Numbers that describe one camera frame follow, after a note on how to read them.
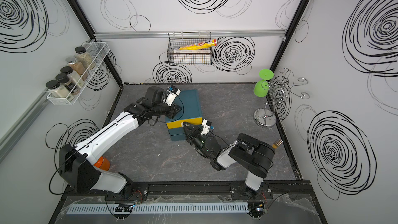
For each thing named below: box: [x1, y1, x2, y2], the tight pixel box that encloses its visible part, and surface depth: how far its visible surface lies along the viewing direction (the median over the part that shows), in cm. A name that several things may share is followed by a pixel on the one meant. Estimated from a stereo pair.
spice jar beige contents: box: [60, 65, 85, 89], surface depth 70 cm
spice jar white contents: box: [45, 79, 70, 98], surface depth 63 cm
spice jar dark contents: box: [55, 73, 80, 95], surface depth 66 cm
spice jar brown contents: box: [65, 56, 89, 81], surface depth 71 cm
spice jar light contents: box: [74, 46, 96, 70], surface depth 77 cm
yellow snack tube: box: [177, 38, 219, 51], surface depth 88 cm
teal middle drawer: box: [167, 127, 185, 136], surface depth 84 cm
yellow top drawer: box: [165, 117, 203, 130], surface depth 79 cm
